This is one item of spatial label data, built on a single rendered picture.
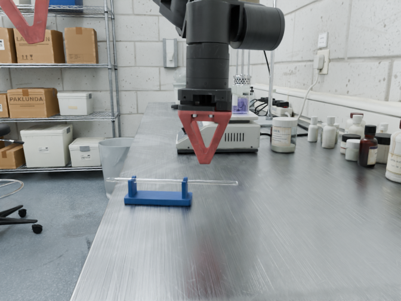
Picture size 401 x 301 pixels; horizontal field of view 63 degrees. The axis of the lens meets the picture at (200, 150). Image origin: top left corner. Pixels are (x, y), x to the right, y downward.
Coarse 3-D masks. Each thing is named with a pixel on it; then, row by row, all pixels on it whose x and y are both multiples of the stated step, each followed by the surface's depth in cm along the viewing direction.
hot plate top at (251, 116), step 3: (249, 111) 86; (249, 114) 80; (252, 114) 80; (231, 117) 76; (234, 117) 76; (237, 117) 76; (240, 117) 76; (243, 117) 76; (246, 117) 76; (249, 117) 76; (252, 117) 77; (255, 117) 77
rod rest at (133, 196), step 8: (128, 184) 48; (136, 184) 51; (184, 184) 47; (128, 192) 48; (136, 192) 50; (144, 192) 50; (152, 192) 50; (160, 192) 50; (168, 192) 50; (176, 192) 50; (184, 192) 48; (128, 200) 48; (136, 200) 48; (144, 200) 48; (152, 200) 48; (160, 200) 48; (168, 200) 48; (176, 200) 48; (184, 200) 48
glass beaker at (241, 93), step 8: (232, 88) 77; (240, 88) 76; (248, 88) 77; (232, 96) 78; (240, 96) 77; (248, 96) 78; (232, 104) 78; (240, 104) 77; (248, 104) 78; (232, 112) 79; (240, 112) 78; (248, 112) 79
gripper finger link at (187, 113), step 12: (180, 108) 41; (192, 108) 40; (204, 108) 40; (180, 120) 41; (192, 120) 42; (204, 120) 42; (216, 120) 41; (228, 120) 41; (192, 132) 42; (216, 132) 42; (192, 144) 43; (216, 144) 43; (204, 156) 43
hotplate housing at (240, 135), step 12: (240, 120) 78; (252, 120) 83; (204, 132) 76; (228, 132) 77; (240, 132) 77; (252, 132) 77; (180, 144) 77; (228, 144) 77; (240, 144) 77; (252, 144) 78
